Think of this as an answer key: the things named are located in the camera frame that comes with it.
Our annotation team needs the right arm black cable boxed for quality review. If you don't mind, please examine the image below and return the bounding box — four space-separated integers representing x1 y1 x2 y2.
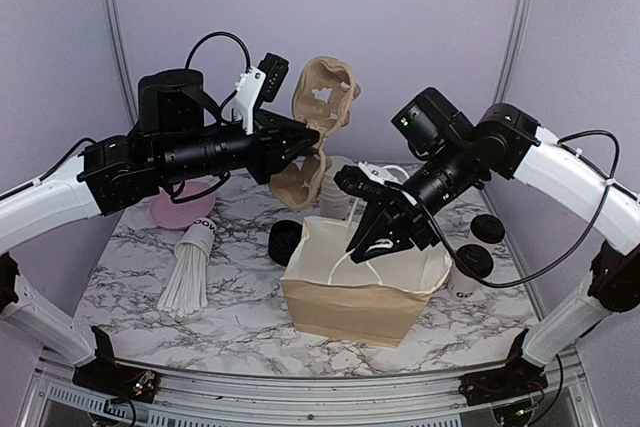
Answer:
414 130 624 289

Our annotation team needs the pink plate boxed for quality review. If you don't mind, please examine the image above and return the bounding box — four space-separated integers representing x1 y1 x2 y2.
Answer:
149 190 216 230

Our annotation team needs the white paper coffee cup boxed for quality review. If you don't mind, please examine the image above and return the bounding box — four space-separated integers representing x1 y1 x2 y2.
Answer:
447 269 486 303

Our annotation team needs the aluminium front rail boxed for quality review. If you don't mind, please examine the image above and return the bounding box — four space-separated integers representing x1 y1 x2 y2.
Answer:
17 349 601 426

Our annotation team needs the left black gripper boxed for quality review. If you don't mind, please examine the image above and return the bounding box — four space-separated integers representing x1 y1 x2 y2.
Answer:
159 106 321 184

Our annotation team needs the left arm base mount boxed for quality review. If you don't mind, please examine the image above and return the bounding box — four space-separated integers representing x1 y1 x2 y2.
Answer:
72 326 159 404

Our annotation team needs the brown paper bag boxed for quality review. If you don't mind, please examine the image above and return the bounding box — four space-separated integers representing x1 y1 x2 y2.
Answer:
282 216 452 348

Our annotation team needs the black plastic cup lid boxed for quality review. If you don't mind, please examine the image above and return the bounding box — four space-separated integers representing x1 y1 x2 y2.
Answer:
455 244 494 279

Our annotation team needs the stack of white cups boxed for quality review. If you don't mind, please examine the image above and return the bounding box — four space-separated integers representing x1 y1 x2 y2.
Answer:
319 156 353 220

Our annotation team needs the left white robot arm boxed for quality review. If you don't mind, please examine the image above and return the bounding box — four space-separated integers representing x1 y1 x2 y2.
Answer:
1 68 319 392

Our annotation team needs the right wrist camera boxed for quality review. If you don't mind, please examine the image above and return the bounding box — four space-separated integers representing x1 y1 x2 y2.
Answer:
334 162 418 208

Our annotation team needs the brown cardboard cup carrier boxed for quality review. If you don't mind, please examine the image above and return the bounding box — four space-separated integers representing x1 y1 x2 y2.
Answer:
267 56 362 213

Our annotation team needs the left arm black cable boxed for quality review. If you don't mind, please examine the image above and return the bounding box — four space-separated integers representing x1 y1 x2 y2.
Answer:
0 31 251 208

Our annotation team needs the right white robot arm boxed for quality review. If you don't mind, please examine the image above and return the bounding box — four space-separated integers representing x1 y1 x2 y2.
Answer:
336 87 639 395

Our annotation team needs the right aluminium frame post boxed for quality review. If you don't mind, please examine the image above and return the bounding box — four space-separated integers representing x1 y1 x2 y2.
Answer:
492 0 533 104

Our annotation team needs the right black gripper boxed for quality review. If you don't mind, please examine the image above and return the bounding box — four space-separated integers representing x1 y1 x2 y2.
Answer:
347 137 478 263

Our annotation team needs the left aluminium frame post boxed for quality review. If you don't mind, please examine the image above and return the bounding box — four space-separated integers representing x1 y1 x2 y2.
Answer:
102 0 138 125

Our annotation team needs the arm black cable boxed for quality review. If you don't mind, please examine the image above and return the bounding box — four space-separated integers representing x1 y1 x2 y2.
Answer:
414 130 624 289
0 31 251 208

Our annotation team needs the aluminium frame post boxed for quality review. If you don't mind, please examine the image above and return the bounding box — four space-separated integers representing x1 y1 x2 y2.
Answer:
102 0 138 125
492 0 533 104

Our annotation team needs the stack of black lids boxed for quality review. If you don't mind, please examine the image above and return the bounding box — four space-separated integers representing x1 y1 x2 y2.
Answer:
268 220 303 267

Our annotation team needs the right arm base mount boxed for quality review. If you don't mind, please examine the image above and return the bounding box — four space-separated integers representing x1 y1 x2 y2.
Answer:
458 329 548 406

